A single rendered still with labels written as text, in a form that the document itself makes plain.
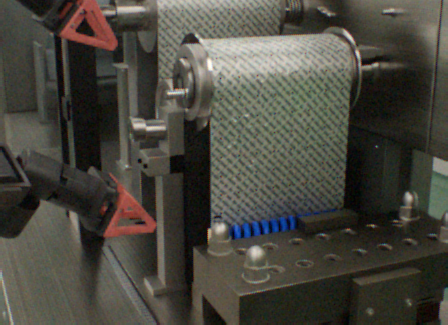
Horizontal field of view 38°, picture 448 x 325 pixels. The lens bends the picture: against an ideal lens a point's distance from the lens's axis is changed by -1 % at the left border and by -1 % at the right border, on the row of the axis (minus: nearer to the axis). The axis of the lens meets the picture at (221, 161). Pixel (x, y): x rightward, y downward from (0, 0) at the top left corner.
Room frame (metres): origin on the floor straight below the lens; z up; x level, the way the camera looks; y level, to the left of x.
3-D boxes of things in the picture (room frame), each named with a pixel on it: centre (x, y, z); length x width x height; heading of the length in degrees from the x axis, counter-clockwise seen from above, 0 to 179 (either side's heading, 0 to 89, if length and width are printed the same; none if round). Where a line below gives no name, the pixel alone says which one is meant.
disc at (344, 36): (1.08, -0.19, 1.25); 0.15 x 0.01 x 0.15; 23
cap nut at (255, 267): (0.78, -0.04, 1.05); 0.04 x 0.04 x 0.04
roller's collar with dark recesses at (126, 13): (1.21, 0.17, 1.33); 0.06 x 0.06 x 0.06; 23
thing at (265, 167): (0.98, -0.09, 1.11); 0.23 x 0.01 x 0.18; 113
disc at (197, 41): (0.99, 0.04, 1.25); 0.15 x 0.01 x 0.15; 23
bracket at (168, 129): (1.00, 0.10, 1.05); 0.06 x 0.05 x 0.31; 113
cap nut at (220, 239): (0.86, 0.00, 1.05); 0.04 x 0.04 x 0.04
